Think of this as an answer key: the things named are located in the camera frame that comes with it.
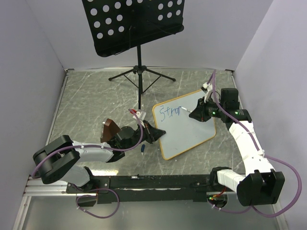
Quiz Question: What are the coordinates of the brown wooden eraser block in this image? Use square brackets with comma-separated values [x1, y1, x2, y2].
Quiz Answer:
[100, 118, 120, 143]

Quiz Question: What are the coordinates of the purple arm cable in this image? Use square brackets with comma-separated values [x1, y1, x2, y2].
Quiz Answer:
[207, 69, 302, 218]
[32, 109, 146, 179]

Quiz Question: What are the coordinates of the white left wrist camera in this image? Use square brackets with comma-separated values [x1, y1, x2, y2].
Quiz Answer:
[132, 109, 146, 127]

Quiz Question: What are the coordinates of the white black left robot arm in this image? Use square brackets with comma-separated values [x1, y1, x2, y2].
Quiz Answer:
[31, 119, 166, 193]

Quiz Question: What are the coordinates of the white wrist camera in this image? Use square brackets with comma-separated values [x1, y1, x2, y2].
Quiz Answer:
[201, 83, 213, 102]
[132, 109, 146, 127]

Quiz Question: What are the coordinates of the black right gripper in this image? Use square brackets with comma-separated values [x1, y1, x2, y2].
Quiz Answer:
[189, 96, 225, 122]

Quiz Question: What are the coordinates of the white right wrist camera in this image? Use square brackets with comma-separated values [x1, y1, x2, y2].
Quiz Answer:
[201, 83, 213, 102]

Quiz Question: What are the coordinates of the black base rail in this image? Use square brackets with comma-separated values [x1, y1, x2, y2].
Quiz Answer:
[66, 174, 224, 204]

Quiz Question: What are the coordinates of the yellow framed whiteboard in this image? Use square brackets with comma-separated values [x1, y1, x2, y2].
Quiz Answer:
[152, 90, 216, 160]

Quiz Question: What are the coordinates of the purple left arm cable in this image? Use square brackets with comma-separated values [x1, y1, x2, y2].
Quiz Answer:
[32, 109, 146, 179]

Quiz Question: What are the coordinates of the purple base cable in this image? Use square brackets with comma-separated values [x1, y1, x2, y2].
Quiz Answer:
[75, 187, 121, 219]

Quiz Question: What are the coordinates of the black music stand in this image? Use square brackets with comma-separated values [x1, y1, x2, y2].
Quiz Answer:
[82, 0, 185, 100]

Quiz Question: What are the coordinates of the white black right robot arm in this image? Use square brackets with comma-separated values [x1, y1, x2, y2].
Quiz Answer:
[189, 84, 285, 207]

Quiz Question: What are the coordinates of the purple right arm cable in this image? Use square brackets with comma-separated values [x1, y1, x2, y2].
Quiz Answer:
[207, 69, 302, 218]

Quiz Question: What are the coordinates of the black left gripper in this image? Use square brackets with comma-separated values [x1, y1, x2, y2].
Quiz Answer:
[123, 120, 166, 151]

